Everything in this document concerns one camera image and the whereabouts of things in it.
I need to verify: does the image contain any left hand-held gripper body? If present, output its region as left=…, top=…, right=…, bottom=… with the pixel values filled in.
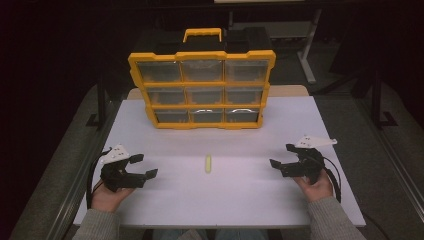
left=99, top=143, right=146, bottom=194

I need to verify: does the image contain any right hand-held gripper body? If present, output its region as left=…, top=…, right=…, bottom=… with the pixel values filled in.
left=281, top=134, right=338, bottom=185

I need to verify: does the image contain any yellow and black organizer case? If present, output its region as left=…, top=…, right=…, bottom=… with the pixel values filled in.
left=128, top=27, right=277, bottom=130

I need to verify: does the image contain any person's right hand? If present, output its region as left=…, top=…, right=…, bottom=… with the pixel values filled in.
left=292, top=168, right=335, bottom=204

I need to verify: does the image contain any person's left hand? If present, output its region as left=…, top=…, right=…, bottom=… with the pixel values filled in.
left=91, top=179, right=135, bottom=214

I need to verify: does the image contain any black metal stand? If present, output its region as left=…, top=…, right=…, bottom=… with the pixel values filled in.
left=85, top=74, right=108, bottom=130
left=370, top=68, right=399, bottom=130

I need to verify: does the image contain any group of clear plastic drawers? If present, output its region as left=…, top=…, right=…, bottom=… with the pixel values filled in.
left=136, top=59, right=270, bottom=124

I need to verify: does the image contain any desk with white metal leg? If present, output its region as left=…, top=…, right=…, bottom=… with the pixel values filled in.
left=228, top=8, right=324, bottom=85

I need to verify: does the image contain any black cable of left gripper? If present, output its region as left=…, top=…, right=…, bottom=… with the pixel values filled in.
left=85, top=147, right=114, bottom=210

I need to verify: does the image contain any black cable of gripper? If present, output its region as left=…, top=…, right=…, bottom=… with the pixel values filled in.
left=85, top=147, right=114, bottom=210
left=320, top=155, right=343, bottom=204

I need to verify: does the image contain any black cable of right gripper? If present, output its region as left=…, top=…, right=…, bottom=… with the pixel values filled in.
left=320, top=155, right=343, bottom=204

